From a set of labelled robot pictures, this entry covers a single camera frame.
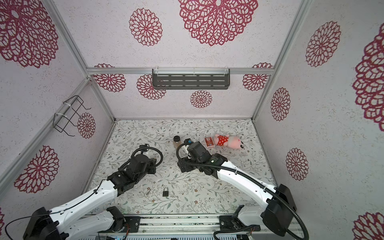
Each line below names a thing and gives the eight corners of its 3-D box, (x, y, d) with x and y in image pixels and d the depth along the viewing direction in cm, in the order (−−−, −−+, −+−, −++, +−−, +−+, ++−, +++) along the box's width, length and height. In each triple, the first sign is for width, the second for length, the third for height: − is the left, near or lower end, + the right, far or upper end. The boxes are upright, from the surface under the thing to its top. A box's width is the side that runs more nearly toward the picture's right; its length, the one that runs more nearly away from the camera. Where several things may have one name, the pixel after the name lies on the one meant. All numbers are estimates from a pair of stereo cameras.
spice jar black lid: (174, 149, 105) (173, 140, 97) (175, 144, 108) (173, 135, 100) (180, 149, 105) (180, 140, 97) (181, 144, 108) (180, 135, 100)
